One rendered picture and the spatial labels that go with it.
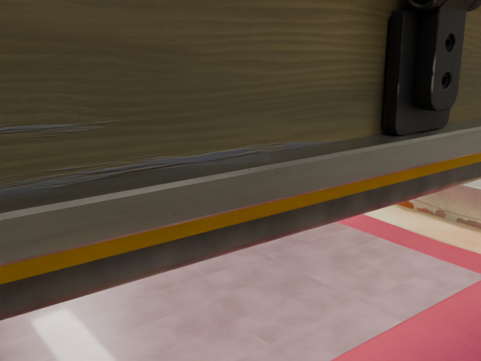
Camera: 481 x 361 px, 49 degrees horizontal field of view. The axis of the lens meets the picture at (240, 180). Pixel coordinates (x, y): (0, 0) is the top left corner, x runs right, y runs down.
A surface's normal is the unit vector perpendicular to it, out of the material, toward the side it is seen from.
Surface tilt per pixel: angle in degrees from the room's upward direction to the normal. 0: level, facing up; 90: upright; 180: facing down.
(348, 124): 90
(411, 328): 0
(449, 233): 0
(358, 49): 90
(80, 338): 0
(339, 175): 90
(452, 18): 90
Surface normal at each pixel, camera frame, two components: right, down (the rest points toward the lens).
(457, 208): -0.79, 0.17
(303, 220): 0.61, 0.21
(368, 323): 0.00, -0.96
